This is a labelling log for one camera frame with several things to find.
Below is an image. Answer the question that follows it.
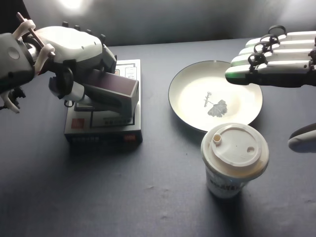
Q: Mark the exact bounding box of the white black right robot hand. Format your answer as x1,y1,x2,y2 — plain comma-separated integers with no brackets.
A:
224,24,316,153

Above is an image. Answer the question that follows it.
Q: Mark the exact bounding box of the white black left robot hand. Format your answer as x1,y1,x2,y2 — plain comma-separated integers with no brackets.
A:
34,21,117,108

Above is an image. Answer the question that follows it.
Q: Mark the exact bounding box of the small grey box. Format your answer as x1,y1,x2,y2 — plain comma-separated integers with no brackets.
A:
82,69,140,116

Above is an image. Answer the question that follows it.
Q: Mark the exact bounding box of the white paper coffee cup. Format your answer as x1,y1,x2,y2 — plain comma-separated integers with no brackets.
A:
200,122,270,198

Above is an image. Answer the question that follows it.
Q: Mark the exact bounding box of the black and white box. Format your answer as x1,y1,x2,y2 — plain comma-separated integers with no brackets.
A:
64,58,143,149

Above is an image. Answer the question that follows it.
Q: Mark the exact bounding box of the white plate with leaf print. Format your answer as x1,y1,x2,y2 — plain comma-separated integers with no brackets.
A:
168,60,264,133

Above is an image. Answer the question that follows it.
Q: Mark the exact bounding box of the grey table cloth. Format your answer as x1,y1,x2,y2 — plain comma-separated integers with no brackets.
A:
0,37,316,237

